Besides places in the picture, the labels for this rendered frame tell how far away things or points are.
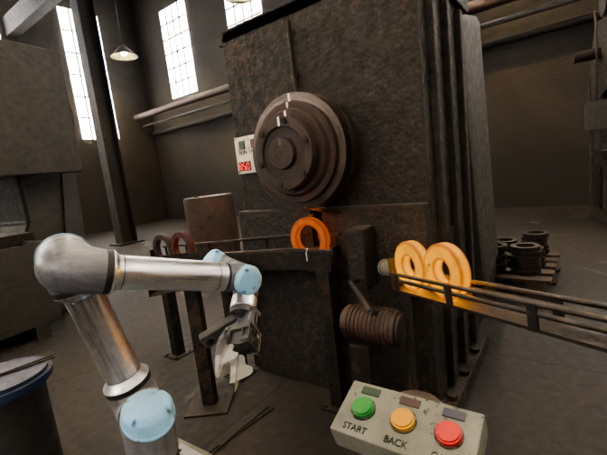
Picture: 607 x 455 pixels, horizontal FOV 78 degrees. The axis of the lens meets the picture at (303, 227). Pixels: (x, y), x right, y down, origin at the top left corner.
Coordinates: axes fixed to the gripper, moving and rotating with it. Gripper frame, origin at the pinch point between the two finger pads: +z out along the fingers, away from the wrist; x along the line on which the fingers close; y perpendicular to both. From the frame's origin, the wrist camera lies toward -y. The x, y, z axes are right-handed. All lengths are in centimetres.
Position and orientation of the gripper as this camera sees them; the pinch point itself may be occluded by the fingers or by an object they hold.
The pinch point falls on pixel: (224, 381)
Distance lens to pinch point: 103.3
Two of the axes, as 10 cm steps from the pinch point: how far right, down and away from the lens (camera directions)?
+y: 9.3, -2.5, -2.6
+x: 3.6, 6.9, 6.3
